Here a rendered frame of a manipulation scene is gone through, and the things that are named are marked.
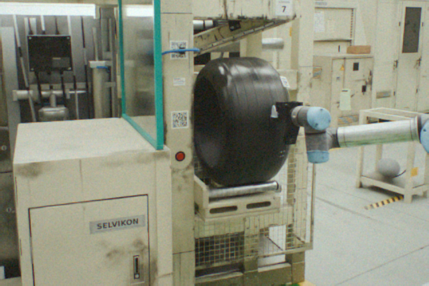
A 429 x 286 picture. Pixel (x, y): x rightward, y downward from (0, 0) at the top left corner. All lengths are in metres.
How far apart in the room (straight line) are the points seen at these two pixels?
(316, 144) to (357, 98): 5.46
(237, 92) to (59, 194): 0.91
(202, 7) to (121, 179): 1.19
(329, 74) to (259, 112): 4.73
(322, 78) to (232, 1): 4.47
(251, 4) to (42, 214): 1.49
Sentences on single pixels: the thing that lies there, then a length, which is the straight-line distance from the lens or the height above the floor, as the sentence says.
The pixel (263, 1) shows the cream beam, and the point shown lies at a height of 1.73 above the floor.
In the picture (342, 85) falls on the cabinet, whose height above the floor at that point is 0.84.
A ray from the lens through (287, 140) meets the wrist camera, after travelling 1.85.
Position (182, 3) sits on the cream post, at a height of 1.69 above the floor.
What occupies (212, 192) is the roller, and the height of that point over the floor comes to 0.91.
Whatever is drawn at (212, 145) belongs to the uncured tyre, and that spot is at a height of 1.02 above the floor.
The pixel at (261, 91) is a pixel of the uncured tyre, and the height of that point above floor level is 1.34.
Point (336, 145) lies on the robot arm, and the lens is 1.80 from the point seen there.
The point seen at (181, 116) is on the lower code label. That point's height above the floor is 1.23.
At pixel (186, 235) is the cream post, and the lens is 2.20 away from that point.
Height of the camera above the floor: 1.59
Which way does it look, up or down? 11 degrees down
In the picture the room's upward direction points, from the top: straight up
